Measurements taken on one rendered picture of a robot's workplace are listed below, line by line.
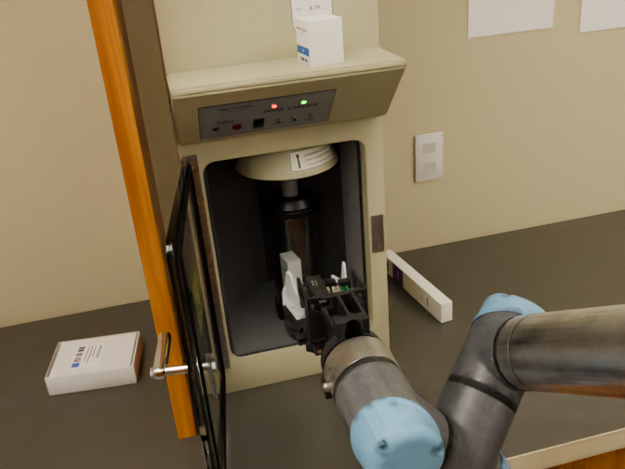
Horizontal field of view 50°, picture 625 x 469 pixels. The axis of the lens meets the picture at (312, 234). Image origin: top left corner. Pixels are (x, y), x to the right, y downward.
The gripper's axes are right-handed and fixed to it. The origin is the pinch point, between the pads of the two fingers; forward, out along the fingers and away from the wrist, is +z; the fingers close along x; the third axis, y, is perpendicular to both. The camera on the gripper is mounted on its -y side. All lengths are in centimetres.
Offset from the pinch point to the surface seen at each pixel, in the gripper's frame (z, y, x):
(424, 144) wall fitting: 64, -5, -43
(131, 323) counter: 52, -31, 29
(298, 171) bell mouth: 23.3, 8.2, -4.0
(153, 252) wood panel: 12.5, 3.3, 20.0
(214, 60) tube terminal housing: 21.8, 27.5, 7.2
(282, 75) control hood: 10.7, 26.5, -0.4
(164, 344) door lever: -0.7, -3.7, 20.3
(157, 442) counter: 12.6, -30.7, 25.1
